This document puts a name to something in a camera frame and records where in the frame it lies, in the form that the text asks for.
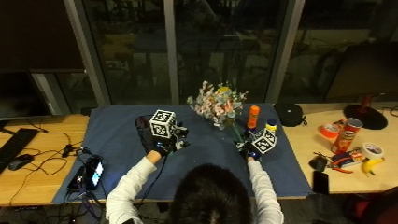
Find person's right hand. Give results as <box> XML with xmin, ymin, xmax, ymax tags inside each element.
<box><xmin>236</xmin><ymin>139</ymin><xmax>267</xmax><ymax>161</ymax></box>

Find person's left hand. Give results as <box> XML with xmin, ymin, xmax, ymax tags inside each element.
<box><xmin>136</xmin><ymin>114</ymin><xmax>192</xmax><ymax>157</ymax></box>

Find pastel artificial flower bouquet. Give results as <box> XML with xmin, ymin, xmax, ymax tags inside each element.
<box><xmin>185</xmin><ymin>79</ymin><xmax>251</xmax><ymax>147</ymax></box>

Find white marker cube on left glove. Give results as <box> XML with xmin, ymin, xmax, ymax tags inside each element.
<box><xmin>148</xmin><ymin>108</ymin><xmax>179</xmax><ymax>140</ymax></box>

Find white marker cube on glove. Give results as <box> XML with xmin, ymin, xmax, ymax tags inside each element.
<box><xmin>251</xmin><ymin>127</ymin><xmax>279</xmax><ymax>155</ymax></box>
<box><xmin>148</xmin><ymin>108</ymin><xmax>179</xmax><ymax>140</ymax></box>

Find white marker cube on right glove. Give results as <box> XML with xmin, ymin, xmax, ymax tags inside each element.
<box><xmin>251</xmin><ymin>127</ymin><xmax>279</xmax><ymax>155</ymax></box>

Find blue table cloth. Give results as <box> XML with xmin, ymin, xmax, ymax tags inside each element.
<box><xmin>52</xmin><ymin>103</ymin><xmax>313</xmax><ymax>205</ymax></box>

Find yellow bottle with blue cap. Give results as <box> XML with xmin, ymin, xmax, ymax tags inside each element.
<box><xmin>265</xmin><ymin>118</ymin><xmax>279</xmax><ymax>133</ymax></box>

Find orange bottle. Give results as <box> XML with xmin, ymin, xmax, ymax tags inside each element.
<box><xmin>247</xmin><ymin>105</ymin><xmax>261</xmax><ymax>130</ymax></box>

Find black fabric cap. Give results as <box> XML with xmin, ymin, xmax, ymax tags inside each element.
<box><xmin>273</xmin><ymin>102</ymin><xmax>309</xmax><ymax>128</ymax></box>

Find smartphone with lit screen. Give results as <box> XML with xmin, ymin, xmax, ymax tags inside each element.
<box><xmin>84</xmin><ymin>156</ymin><xmax>106</xmax><ymax>191</ymax></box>

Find orange tape roll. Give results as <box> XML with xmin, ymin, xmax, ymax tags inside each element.
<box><xmin>319</xmin><ymin>123</ymin><xmax>343</xmax><ymax>140</ymax></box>

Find black smartphone with dark screen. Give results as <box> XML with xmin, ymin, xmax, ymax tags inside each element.
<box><xmin>312</xmin><ymin>170</ymin><xmax>332</xmax><ymax>196</ymax></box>

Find red chips can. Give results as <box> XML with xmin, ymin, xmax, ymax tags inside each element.
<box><xmin>331</xmin><ymin>117</ymin><xmax>365</xmax><ymax>155</ymax></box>

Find blue and red snack packet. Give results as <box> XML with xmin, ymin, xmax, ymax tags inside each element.
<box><xmin>331</xmin><ymin>148</ymin><xmax>368</xmax><ymax>169</ymax></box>

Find black computer monitor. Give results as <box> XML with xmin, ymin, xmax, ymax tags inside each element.
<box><xmin>0</xmin><ymin>70</ymin><xmax>54</xmax><ymax>121</ymax></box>

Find white tape roll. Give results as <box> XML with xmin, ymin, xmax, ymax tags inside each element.
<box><xmin>360</xmin><ymin>142</ymin><xmax>386</xmax><ymax>161</ymax></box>

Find black round stand with red pole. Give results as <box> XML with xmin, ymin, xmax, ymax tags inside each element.
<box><xmin>343</xmin><ymin>92</ymin><xmax>390</xmax><ymax>131</ymax></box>

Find yellow banana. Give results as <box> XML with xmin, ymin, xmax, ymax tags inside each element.
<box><xmin>361</xmin><ymin>157</ymin><xmax>388</xmax><ymax>177</ymax></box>

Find black keyboard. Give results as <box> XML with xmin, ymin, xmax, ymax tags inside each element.
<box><xmin>0</xmin><ymin>127</ymin><xmax>42</xmax><ymax>174</ymax></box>

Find black computer mouse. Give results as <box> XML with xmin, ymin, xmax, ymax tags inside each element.
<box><xmin>7</xmin><ymin>153</ymin><xmax>36</xmax><ymax>172</ymax></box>

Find red chair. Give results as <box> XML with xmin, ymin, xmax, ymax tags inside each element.
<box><xmin>343</xmin><ymin>186</ymin><xmax>398</xmax><ymax>224</ymax></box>

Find large dark monitor back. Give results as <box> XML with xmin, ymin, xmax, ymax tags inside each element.
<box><xmin>325</xmin><ymin>42</ymin><xmax>398</xmax><ymax>101</ymax></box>

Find black glove cable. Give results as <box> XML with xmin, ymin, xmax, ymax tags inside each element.
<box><xmin>140</xmin><ymin>153</ymin><xmax>170</xmax><ymax>204</ymax></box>

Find black desk cables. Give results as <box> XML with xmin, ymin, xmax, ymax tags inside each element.
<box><xmin>8</xmin><ymin>118</ymin><xmax>91</xmax><ymax>203</ymax></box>

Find black recording device box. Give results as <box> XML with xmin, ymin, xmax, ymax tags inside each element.
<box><xmin>67</xmin><ymin>165</ymin><xmax>88</xmax><ymax>192</ymax></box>

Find orange handled pliers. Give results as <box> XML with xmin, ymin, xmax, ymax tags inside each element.
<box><xmin>331</xmin><ymin>165</ymin><xmax>355</xmax><ymax>175</ymax></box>

